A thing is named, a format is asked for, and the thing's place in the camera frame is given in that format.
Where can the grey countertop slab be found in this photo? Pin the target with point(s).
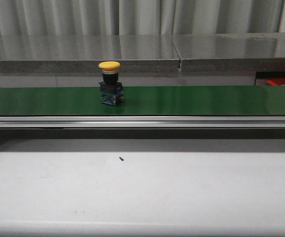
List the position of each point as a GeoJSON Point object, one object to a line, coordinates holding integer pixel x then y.
{"type": "Point", "coordinates": [248, 52]}
{"type": "Point", "coordinates": [82, 54]}

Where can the red plastic tray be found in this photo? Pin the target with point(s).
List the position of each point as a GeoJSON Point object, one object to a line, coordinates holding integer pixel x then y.
{"type": "Point", "coordinates": [276, 81]}

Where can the green conveyor belt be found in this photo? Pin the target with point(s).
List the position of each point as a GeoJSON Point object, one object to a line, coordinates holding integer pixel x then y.
{"type": "Point", "coordinates": [145, 101]}

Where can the aluminium conveyor side rail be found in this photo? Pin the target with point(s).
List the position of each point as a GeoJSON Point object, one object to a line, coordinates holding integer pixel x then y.
{"type": "Point", "coordinates": [142, 122]}

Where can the grey pleated curtain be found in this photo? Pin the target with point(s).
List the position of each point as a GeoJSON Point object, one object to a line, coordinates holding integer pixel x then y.
{"type": "Point", "coordinates": [138, 17]}

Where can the left grey countertop slab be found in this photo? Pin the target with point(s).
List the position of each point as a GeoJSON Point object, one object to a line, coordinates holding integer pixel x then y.
{"type": "Point", "coordinates": [82, 54]}

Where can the right grey countertop slab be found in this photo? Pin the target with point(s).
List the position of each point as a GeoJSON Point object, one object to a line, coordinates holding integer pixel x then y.
{"type": "Point", "coordinates": [248, 52]}

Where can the yellow mushroom push button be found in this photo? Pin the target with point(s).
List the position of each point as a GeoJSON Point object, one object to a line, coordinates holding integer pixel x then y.
{"type": "Point", "coordinates": [110, 88]}

